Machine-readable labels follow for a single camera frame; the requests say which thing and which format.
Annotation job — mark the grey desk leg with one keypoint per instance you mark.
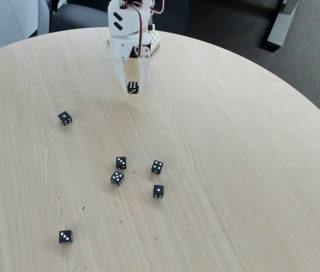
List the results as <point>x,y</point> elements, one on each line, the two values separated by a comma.
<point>280,25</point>

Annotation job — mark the dark grey chair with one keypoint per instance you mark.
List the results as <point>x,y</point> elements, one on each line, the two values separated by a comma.
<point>80,17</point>

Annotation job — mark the black die white pips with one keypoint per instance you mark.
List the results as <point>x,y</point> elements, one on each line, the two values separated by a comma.
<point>121,163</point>
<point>65,118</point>
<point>157,167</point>
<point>133,87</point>
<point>65,237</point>
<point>158,191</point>
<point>117,178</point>

